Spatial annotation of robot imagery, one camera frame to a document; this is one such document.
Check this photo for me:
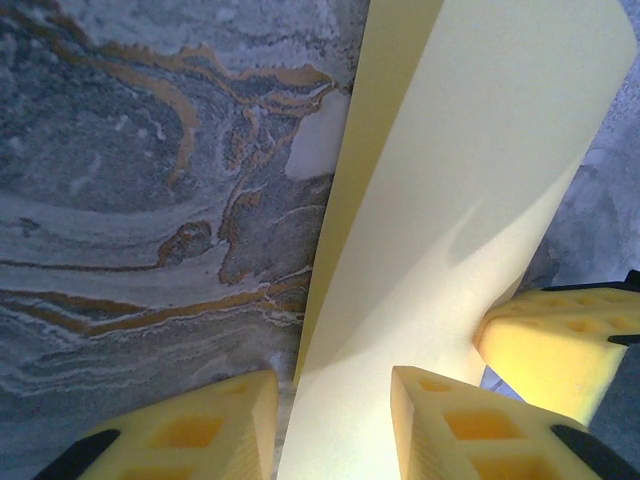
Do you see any black-yellow left gripper left finger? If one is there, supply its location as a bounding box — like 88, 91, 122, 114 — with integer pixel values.
32, 369, 279, 480

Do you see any black-yellow left gripper right finger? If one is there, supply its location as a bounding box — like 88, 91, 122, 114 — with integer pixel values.
389, 364, 616, 480

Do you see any yellow paper sheet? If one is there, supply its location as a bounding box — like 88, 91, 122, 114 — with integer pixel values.
277, 0, 634, 480

